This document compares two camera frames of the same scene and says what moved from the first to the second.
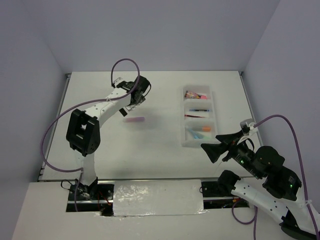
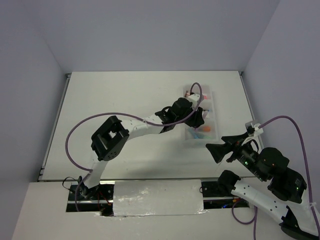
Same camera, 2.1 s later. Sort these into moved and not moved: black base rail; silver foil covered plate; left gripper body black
Moved: left gripper body black
Not moved: black base rail; silver foil covered plate
